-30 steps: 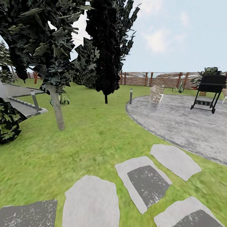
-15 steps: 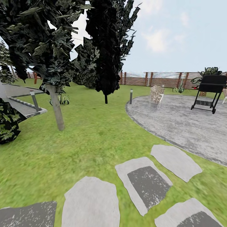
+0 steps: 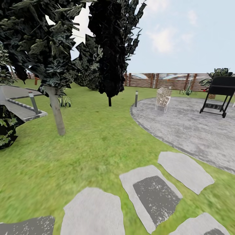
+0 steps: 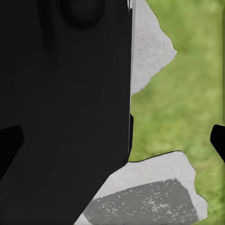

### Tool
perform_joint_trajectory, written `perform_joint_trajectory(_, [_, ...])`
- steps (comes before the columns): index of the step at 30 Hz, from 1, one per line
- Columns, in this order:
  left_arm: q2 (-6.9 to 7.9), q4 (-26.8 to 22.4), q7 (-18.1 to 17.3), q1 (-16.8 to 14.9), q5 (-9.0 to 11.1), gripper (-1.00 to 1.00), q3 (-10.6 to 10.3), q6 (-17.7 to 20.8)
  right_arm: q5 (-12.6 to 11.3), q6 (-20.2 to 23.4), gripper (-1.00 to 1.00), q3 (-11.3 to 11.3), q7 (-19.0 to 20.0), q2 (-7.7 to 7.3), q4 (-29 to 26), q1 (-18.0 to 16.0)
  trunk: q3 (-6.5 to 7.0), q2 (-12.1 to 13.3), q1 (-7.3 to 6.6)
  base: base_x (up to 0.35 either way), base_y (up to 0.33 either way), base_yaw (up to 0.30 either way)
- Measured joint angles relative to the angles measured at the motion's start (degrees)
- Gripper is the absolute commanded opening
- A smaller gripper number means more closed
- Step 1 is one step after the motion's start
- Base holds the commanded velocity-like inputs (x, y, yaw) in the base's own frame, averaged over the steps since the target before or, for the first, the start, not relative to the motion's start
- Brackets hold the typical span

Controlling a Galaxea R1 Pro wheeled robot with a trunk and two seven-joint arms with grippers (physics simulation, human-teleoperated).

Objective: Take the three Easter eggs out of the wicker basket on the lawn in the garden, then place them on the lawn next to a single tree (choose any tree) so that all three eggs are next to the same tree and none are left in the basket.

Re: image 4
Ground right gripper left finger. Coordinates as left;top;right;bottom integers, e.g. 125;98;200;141
0;125;24;181

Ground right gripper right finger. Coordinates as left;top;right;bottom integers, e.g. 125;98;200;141
210;124;225;162

